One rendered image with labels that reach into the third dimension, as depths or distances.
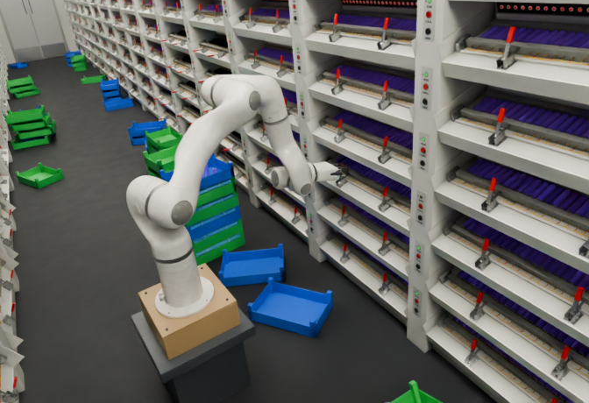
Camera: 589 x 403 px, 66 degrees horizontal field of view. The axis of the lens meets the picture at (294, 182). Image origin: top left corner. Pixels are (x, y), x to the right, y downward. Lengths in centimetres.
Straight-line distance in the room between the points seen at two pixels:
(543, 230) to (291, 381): 99
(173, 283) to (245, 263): 90
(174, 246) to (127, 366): 72
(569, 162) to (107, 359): 171
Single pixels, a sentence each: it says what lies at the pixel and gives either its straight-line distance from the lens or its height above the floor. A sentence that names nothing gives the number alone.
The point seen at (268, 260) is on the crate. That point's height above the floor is 0.
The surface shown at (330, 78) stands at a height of 91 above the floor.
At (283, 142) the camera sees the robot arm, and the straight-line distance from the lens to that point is 161.
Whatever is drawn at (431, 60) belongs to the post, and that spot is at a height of 106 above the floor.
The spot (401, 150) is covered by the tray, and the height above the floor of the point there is 73.
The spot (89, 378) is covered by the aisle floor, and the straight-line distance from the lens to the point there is 201.
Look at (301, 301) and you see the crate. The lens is 205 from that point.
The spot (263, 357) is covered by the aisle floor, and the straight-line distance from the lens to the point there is 185.
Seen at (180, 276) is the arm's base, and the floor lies 51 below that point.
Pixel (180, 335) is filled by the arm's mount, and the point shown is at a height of 35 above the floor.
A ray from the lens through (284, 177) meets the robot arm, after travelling 168.
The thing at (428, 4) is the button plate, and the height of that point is 120.
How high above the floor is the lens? 133
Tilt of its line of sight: 26 degrees down
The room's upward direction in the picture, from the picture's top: 5 degrees counter-clockwise
